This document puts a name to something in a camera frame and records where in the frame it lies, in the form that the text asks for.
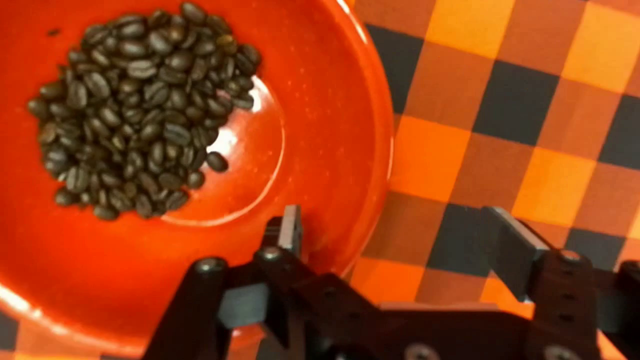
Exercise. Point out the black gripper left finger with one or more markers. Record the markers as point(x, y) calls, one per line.
point(289, 231)

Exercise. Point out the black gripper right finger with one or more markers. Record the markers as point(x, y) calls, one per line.
point(517, 250)

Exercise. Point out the coffee beans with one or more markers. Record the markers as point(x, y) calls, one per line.
point(133, 107)

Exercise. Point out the red bowl holding coffee beans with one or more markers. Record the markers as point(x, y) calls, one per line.
point(313, 132)

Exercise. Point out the orange black checkered tablecloth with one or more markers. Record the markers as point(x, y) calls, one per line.
point(520, 107)

